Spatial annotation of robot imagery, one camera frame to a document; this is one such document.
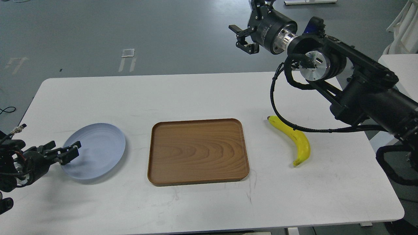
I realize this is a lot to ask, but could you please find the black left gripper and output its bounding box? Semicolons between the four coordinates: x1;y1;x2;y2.
20;140;82;186

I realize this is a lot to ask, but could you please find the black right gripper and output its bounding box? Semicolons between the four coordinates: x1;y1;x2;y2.
228;0;297;55

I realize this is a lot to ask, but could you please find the light blue round plate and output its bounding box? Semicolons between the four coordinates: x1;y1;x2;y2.
61;123;126;180

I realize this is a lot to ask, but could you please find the yellow banana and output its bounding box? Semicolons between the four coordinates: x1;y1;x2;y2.
267;116;311;167

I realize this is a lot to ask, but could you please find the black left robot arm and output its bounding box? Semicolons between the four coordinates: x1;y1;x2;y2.
0;124;82;193

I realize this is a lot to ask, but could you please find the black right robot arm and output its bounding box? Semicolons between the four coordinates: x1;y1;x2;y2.
229;0;418;186

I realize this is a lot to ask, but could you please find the white table base far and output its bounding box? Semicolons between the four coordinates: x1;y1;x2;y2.
284;0;338;6

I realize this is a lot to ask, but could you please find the brown wooden tray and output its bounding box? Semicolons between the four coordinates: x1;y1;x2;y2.
147;118;250;186

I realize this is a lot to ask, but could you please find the white chair frame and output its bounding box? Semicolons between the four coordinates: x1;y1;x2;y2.
382;0;418;55

